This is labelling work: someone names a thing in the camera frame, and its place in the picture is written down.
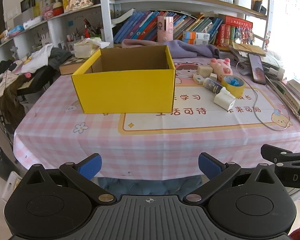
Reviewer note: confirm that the purple and pink garment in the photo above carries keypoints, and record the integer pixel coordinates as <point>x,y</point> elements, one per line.
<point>185,48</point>

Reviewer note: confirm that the row of colourful thin books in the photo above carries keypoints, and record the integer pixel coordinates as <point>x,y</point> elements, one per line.
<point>140,25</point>

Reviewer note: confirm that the small white charger cube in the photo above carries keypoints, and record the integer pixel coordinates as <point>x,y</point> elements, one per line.
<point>213,76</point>

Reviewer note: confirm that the brown checkered box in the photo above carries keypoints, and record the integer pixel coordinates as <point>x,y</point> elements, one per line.
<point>70,66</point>

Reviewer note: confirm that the orange blue white carton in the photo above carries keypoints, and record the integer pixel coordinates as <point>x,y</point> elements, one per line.
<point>196,35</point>
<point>195,42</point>

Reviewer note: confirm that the beige rectangular block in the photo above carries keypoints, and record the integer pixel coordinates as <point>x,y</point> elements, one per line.
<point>205,70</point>

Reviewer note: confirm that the row of thick dictionaries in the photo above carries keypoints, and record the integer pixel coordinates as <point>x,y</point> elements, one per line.
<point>225,35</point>

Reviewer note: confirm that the black smartphone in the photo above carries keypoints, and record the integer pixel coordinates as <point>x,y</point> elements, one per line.
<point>257,68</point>

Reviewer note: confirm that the small black box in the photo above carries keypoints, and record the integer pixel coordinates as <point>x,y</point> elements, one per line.
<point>259,7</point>

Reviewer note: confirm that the small white red-label box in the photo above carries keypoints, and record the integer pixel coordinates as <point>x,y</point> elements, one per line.
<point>198,79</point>

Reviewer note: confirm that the white bookshelf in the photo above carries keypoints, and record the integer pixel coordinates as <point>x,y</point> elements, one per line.
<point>105,17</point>

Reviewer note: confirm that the pink cylindrical tumbler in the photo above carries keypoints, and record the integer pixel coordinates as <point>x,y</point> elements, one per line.
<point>165,28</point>

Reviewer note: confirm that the dark grey garment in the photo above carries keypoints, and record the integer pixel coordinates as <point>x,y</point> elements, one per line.
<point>60,56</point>

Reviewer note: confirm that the cream cloth covered box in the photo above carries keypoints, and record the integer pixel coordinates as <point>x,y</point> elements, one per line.
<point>87,47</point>

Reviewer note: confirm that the grey phone stand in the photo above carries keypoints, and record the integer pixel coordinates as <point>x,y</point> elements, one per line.
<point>243,72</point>

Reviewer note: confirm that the yellow tape roll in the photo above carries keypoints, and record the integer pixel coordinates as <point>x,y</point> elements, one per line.
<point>237,90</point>

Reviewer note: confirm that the pink pig plush toy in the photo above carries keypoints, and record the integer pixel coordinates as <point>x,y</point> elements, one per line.
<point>221,67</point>

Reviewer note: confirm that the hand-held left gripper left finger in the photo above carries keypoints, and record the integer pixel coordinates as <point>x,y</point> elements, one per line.
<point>91,166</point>

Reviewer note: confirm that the stack of papers and books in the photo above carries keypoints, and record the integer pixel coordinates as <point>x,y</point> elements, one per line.
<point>297,105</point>

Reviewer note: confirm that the yellow cardboard box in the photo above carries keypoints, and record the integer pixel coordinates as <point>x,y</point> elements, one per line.
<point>125,92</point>

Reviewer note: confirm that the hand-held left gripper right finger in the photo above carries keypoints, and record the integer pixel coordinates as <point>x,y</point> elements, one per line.
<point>210,166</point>

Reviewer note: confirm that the black trash bin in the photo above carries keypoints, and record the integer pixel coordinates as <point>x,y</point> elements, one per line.
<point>0,161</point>

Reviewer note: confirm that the assorted stationery items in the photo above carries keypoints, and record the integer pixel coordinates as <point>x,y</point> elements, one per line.
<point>87,31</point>

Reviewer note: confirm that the white wall plug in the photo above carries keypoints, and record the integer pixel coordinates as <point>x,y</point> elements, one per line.
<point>276,73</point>

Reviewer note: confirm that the blue plastic wrapper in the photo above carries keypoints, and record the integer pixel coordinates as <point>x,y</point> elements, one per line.
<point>233,81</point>

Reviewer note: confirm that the brown paper envelope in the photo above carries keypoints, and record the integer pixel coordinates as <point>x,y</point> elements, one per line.
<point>248,48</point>

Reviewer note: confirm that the dark blue labelled bottle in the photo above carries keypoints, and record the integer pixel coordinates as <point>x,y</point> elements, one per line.
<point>213,85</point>

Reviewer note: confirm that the large white power adapter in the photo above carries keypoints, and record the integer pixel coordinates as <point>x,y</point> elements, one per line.
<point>223,100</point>

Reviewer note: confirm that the red boxed book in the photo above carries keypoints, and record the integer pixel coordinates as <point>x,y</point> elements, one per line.
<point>238,22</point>

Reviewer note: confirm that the colourful cartoon figure stands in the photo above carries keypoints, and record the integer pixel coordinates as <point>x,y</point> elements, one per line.
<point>245,36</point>

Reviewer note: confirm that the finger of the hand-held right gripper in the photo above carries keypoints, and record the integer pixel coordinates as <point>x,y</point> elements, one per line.
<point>275,153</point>

